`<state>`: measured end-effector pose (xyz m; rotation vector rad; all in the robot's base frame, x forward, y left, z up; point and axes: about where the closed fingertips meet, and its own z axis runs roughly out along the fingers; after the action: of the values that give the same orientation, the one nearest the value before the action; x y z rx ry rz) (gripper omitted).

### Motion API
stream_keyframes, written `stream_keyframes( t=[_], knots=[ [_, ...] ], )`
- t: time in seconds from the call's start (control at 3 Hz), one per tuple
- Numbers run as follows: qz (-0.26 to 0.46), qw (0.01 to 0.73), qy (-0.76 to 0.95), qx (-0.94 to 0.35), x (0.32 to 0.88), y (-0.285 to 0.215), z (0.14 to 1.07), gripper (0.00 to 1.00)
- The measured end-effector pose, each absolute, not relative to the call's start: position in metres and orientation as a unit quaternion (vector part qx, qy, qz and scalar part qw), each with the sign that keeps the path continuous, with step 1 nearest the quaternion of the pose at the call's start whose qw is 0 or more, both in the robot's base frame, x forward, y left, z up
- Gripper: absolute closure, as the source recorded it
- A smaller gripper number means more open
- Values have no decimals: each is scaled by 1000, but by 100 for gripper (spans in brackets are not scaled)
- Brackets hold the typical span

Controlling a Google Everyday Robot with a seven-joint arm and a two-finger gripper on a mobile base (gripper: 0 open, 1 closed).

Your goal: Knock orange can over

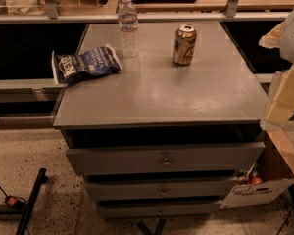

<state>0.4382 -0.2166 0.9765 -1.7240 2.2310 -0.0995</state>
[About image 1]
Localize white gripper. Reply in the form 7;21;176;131
259;10;294;131

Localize orange bottle in box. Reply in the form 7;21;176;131
249;170;263;185

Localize orange soda can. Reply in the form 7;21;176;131
173;24;197;66

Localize black cable with orange plug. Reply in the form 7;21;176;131
0;174;27;211

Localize blue chip bag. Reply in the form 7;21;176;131
51;43;123;84

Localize clear plastic water bottle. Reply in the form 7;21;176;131
118;0;138;58

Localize grey drawer cabinet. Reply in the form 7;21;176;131
54;22;267;219

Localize black floor stand leg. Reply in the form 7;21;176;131
16;168;48;235

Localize metal shelf rack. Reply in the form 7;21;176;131
0;0;294;24

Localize cardboard box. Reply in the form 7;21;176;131
220;130;294;209

